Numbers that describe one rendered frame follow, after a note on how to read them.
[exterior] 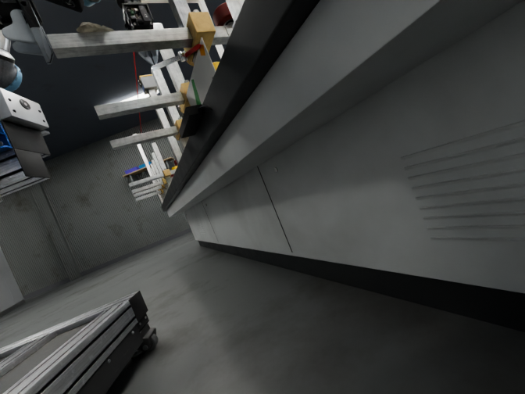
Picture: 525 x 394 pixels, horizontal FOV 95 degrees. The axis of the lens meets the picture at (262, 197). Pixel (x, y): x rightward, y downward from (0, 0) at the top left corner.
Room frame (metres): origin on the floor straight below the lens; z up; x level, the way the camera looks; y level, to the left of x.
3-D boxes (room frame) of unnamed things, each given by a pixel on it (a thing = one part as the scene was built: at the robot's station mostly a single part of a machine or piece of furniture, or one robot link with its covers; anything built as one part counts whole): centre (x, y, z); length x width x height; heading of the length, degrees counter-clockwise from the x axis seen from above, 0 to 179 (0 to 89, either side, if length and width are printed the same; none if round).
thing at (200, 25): (0.65, 0.00, 0.84); 0.14 x 0.06 x 0.05; 26
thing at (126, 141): (1.05, 0.28, 0.80); 0.44 x 0.03 x 0.04; 116
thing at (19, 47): (0.49, 0.31, 0.86); 0.06 x 0.03 x 0.09; 116
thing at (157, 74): (1.12, 0.23, 0.88); 0.04 x 0.04 x 0.48; 26
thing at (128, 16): (0.77, 0.15, 1.07); 0.09 x 0.08 x 0.12; 26
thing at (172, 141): (1.35, 0.35, 0.92); 0.05 x 0.05 x 0.45; 26
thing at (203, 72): (0.68, 0.05, 0.75); 0.26 x 0.01 x 0.10; 26
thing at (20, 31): (0.47, 0.30, 0.86); 0.06 x 0.03 x 0.09; 116
